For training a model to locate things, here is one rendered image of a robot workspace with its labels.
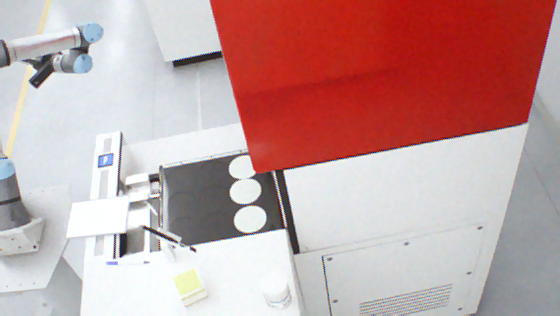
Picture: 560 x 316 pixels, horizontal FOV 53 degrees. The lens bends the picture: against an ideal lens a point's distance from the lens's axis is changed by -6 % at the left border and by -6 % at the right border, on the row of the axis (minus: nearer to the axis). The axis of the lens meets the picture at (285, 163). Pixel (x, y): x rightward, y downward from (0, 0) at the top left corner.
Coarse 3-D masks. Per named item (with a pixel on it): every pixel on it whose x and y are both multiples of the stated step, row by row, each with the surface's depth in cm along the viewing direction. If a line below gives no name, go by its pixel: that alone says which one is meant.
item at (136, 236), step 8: (128, 192) 200; (136, 192) 199; (152, 200) 199; (136, 208) 195; (144, 208) 194; (128, 216) 193; (136, 216) 192; (144, 216) 192; (128, 224) 191; (136, 224) 190; (128, 232) 189; (136, 232) 188; (144, 232) 188; (128, 240) 187; (136, 240) 186; (144, 240) 186; (128, 248) 184; (136, 248) 184; (144, 248) 184
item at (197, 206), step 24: (168, 168) 202; (192, 168) 200; (216, 168) 199; (168, 192) 195; (192, 192) 194; (216, 192) 192; (264, 192) 190; (168, 216) 188; (192, 216) 187; (216, 216) 186; (192, 240) 181; (216, 240) 180
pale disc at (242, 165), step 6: (240, 156) 201; (246, 156) 201; (234, 162) 200; (240, 162) 199; (246, 162) 199; (234, 168) 198; (240, 168) 198; (246, 168) 197; (252, 168) 197; (234, 174) 196; (240, 174) 196; (246, 174) 196; (252, 174) 195
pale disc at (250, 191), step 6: (240, 180) 194; (246, 180) 194; (252, 180) 193; (234, 186) 193; (240, 186) 192; (246, 186) 192; (252, 186) 192; (258, 186) 192; (234, 192) 191; (240, 192) 191; (246, 192) 191; (252, 192) 190; (258, 192) 190; (234, 198) 190; (240, 198) 189; (246, 198) 189; (252, 198) 189
